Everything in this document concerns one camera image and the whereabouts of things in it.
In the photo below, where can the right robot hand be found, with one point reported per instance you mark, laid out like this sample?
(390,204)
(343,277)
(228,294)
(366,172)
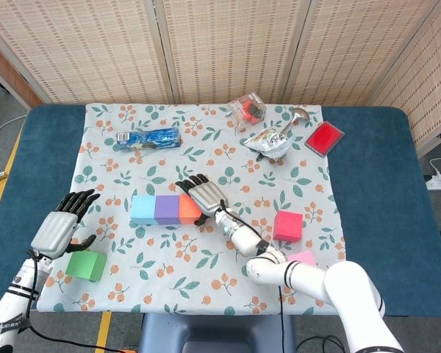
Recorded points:
(206,196)

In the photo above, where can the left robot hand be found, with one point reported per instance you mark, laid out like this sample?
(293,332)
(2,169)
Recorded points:
(53,231)

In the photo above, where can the orange foam cube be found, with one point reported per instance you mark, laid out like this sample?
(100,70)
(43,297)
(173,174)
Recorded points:
(187,215)

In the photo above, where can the purple foam cube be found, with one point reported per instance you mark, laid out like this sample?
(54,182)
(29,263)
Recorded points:
(167,209)

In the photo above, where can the green foam cube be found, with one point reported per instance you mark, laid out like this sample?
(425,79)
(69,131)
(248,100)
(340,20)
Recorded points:
(82,264)

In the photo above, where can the light blue foam cube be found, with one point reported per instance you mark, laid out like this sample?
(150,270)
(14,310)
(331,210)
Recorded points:
(143,209)

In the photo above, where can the red foam cube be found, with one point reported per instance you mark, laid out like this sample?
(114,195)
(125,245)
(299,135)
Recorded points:
(287,226)

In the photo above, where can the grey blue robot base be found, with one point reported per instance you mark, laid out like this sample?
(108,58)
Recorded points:
(217,334)

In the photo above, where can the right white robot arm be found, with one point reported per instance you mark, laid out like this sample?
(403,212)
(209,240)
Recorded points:
(316,279)

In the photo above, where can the pink foam cube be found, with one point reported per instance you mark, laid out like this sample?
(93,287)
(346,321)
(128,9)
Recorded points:
(305,258)

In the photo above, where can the small black clip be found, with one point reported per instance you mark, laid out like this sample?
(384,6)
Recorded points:
(260,157)

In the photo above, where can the floral fruit print tablecloth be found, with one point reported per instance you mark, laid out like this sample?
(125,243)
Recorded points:
(191,272)

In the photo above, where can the silver snack bag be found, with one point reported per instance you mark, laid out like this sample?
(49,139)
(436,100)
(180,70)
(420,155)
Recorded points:
(268,145)

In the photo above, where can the blue cookie box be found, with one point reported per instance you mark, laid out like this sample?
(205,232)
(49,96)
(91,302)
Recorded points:
(148,139)

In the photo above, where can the clear plastic toy box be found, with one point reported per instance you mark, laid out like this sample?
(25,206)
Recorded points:
(248,108)

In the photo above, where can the metal spoon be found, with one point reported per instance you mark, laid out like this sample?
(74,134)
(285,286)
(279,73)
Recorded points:
(300,114)

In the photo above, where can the red ink pad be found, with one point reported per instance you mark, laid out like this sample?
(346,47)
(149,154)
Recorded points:
(324,139)

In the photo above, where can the blue felt table cover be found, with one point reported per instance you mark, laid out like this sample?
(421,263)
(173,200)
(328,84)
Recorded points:
(382,220)

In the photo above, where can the woven bamboo folding screen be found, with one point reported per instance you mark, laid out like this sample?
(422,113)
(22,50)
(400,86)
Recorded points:
(95,36)

